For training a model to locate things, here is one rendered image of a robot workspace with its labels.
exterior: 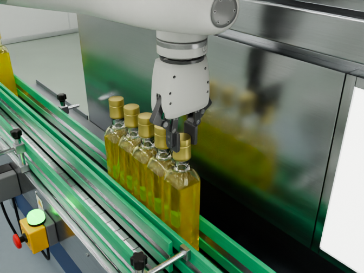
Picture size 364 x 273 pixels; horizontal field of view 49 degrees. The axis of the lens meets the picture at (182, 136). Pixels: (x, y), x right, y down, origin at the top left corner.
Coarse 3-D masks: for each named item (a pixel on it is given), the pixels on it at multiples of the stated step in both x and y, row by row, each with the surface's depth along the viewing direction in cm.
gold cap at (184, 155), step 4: (180, 136) 74; (184, 136) 74; (188, 136) 74; (180, 140) 73; (184, 140) 73; (188, 140) 73; (180, 144) 73; (184, 144) 73; (188, 144) 74; (180, 148) 74; (184, 148) 74; (188, 148) 74; (180, 152) 74; (184, 152) 74; (188, 152) 75; (176, 156) 75; (180, 156) 74; (184, 156) 74; (188, 156) 75; (176, 160) 75; (180, 160) 75; (184, 160) 75
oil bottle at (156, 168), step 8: (152, 160) 81; (160, 160) 80; (168, 160) 80; (152, 168) 81; (160, 168) 80; (168, 168) 80; (152, 176) 82; (160, 176) 80; (152, 184) 83; (160, 184) 81; (152, 192) 84; (160, 192) 82; (152, 200) 85; (160, 200) 83; (152, 208) 86; (160, 208) 84; (160, 216) 85
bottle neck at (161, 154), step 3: (159, 150) 80; (162, 150) 79; (165, 150) 79; (168, 150) 80; (159, 153) 80; (162, 153) 80; (165, 153) 80; (168, 153) 80; (159, 156) 80; (162, 156) 80; (165, 156) 80; (168, 156) 81
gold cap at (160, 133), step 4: (156, 128) 77; (160, 128) 77; (156, 132) 78; (160, 132) 77; (164, 132) 77; (156, 136) 78; (160, 136) 78; (164, 136) 78; (156, 140) 79; (160, 140) 78; (164, 140) 78; (156, 144) 79; (160, 144) 78; (164, 144) 78; (160, 148) 79; (164, 148) 79
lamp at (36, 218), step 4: (32, 212) 103; (36, 212) 103; (40, 212) 103; (28, 216) 102; (32, 216) 102; (36, 216) 102; (40, 216) 102; (44, 216) 104; (28, 220) 102; (32, 220) 102; (36, 220) 102; (40, 220) 103; (44, 220) 104; (28, 224) 103; (32, 224) 102; (36, 224) 102; (40, 224) 103
